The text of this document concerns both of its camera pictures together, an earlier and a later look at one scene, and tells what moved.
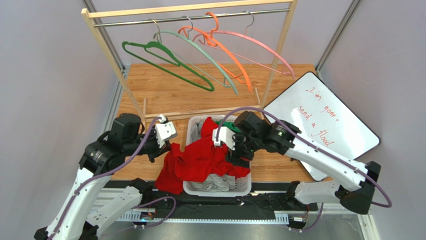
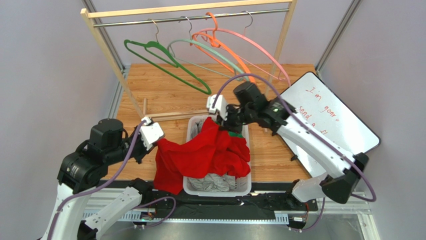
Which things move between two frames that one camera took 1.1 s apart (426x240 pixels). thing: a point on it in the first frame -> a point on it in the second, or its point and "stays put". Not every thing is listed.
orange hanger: (241, 78) -> (214, 39)
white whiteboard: (312, 106) stays put
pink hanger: (285, 71) -> (286, 77)
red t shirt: (202, 158) stays put
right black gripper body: (238, 157) -> (230, 120)
